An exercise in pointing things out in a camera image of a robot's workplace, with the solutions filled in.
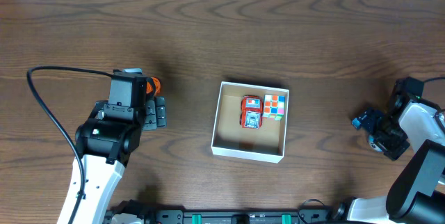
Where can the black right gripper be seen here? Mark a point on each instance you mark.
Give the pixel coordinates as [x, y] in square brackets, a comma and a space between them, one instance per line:
[373, 124]

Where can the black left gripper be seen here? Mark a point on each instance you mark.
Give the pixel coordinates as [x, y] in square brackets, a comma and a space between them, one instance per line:
[158, 111]

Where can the blue toy ball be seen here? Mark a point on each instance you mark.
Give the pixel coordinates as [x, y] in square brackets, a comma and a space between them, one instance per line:
[373, 145]

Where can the colourful puzzle cube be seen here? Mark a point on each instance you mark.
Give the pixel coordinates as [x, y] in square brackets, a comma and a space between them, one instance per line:
[274, 106]

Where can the white cardboard box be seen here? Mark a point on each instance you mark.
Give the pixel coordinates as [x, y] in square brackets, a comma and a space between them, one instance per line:
[231, 139]

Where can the red toy truck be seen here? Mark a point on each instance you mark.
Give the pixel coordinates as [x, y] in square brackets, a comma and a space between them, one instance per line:
[251, 112]

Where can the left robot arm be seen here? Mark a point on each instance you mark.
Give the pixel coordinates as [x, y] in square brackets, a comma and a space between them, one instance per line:
[106, 140]

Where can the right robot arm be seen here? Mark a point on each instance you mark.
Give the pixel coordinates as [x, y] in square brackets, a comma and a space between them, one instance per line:
[409, 122]

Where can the orange round cap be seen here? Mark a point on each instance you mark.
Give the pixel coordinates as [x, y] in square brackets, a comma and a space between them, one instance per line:
[153, 86]

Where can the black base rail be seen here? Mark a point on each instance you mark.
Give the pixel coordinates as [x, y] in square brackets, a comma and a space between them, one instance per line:
[310, 211]

